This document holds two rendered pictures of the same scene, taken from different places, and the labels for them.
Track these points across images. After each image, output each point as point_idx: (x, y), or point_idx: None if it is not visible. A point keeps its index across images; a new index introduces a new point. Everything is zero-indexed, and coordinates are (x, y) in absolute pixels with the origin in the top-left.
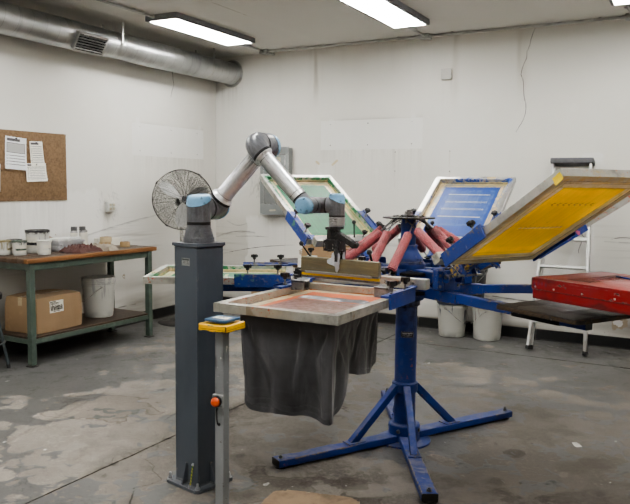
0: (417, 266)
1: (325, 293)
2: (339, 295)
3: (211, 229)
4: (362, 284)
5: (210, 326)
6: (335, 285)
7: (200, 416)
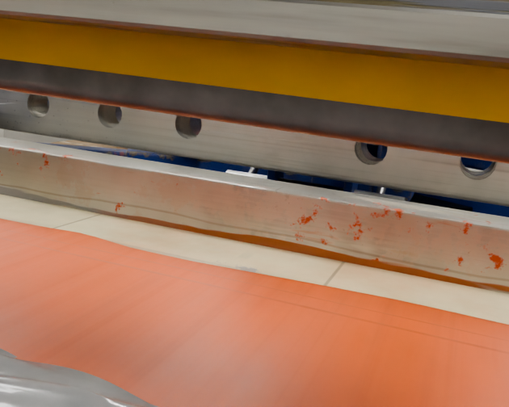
0: None
1: None
2: (94, 262)
3: None
4: (284, 169)
5: None
6: (89, 162)
7: None
